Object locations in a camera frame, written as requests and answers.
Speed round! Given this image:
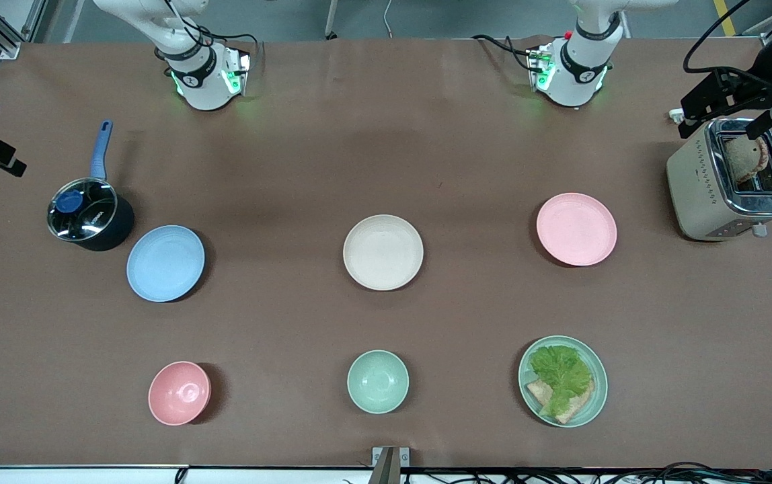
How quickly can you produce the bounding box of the pink plate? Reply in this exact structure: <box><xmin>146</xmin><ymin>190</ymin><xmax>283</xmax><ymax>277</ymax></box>
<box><xmin>536</xmin><ymin>192</ymin><xmax>618</xmax><ymax>267</ymax></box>

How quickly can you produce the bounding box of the blue plate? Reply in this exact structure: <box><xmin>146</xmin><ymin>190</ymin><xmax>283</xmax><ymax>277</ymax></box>
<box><xmin>126</xmin><ymin>225</ymin><xmax>206</xmax><ymax>303</ymax></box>

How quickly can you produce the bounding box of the brown toast slice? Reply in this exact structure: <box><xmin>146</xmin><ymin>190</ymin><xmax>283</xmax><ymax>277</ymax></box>
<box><xmin>724</xmin><ymin>134</ymin><xmax>770</xmax><ymax>186</ymax></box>

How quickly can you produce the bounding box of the beige chrome toaster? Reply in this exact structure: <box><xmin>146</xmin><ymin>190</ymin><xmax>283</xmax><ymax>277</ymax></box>
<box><xmin>666</xmin><ymin>118</ymin><xmax>772</xmax><ymax>241</ymax></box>

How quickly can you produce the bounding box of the glass lid blue knob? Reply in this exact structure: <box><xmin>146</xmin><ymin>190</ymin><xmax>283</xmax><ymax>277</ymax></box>
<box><xmin>48</xmin><ymin>177</ymin><xmax>118</xmax><ymax>241</ymax></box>

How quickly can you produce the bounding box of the green lettuce leaf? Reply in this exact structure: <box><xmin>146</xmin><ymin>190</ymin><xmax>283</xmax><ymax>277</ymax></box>
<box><xmin>529</xmin><ymin>345</ymin><xmax>593</xmax><ymax>417</ymax></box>

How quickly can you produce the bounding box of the green plate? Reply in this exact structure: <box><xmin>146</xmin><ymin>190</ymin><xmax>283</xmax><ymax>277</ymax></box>
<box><xmin>518</xmin><ymin>335</ymin><xmax>609</xmax><ymax>428</ymax></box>

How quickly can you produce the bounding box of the pink bowl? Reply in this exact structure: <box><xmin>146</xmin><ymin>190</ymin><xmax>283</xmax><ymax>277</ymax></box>
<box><xmin>148</xmin><ymin>361</ymin><xmax>212</xmax><ymax>426</ymax></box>

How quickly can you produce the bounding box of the brown bread slice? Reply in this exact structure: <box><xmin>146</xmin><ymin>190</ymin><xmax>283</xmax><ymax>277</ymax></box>
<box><xmin>526</xmin><ymin>378</ymin><xmax>595</xmax><ymax>425</ymax></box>

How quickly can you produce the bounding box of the beige plate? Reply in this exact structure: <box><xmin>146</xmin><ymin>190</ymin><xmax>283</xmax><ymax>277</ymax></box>
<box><xmin>343</xmin><ymin>214</ymin><xmax>424</xmax><ymax>292</ymax></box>

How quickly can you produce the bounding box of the green bowl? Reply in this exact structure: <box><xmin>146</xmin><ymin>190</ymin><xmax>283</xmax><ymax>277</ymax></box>
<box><xmin>347</xmin><ymin>350</ymin><xmax>410</xmax><ymax>415</ymax></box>

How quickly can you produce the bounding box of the black saucepan blue handle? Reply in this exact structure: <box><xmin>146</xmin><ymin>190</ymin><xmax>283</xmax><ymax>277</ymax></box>
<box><xmin>47</xmin><ymin>120</ymin><xmax>135</xmax><ymax>252</ymax></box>

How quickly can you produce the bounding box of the black arm base cable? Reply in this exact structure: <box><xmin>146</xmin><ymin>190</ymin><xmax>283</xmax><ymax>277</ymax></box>
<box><xmin>472</xmin><ymin>34</ymin><xmax>536</xmax><ymax>71</ymax></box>
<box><xmin>211</xmin><ymin>28</ymin><xmax>264</xmax><ymax>68</ymax></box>

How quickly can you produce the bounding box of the black floor cable bundle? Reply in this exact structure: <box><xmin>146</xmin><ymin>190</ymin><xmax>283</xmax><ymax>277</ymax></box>
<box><xmin>403</xmin><ymin>461</ymin><xmax>772</xmax><ymax>484</ymax></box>

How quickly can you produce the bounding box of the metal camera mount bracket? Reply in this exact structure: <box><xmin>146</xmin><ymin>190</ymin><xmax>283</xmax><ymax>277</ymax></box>
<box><xmin>371</xmin><ymin>446</ymin><xmax>410</xmax><ymax>484</ymax></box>

